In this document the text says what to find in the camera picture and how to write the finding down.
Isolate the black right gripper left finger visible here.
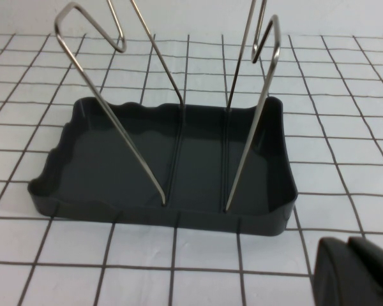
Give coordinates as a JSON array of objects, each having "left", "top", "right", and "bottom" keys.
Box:
[{"left": 312, "top": 237, "right": 383, "bottom": 306}]

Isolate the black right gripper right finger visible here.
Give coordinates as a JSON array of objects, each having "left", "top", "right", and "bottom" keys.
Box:
[{"left": 347, "top": 235, "right": 383, "bottom": 282}]

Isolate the dark tray wire lid rack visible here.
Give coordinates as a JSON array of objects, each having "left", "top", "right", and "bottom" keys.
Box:
[{"left": 28, "top": 0, "right": 299, "bottom": 238}]

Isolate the white black-checked tablecloth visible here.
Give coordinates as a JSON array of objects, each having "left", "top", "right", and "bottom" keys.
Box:
[{"left": 0, "top": 31, "right": 383, "bottom": 306}]

